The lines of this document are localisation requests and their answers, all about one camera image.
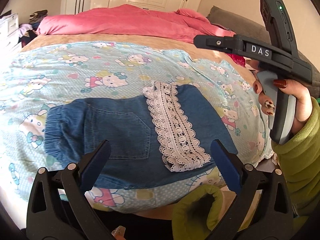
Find green fleece right sleeve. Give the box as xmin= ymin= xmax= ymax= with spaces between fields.
xmin=271 ymin=98 xmax=319 ymax=216

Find light blue cartoon cat bedsheet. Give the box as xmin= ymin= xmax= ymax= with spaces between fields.
xmin=1 ymin=41 xmax=273 ymax=212

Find grey upholstered headboard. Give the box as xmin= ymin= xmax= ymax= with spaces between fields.
xmin=207 ymin=6 xmax=319 ymax=99

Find blue denim pants lace hem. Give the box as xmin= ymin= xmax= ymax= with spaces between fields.
xmin=43 ymin=81 xmax=238 ymax=190

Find white drawer dresser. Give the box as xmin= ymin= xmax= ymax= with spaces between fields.
xmin=0 ymin=13 xmax=22 ymax=56

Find red patterned pillow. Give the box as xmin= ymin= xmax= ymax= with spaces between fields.
xmin=227 ymin=53 xmax=246 ymax=67

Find clothes pile beside bed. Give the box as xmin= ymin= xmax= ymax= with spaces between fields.
xmin=18 ymin=10 xmax=48 ymax=47

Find right hand red nails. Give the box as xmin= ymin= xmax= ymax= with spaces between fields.
xmin=253 ymin=79 xmax=312 ymax=134

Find pink duvet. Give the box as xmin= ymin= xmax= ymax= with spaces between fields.
xmin=37 ymin=4 xmax=235 ymax=43

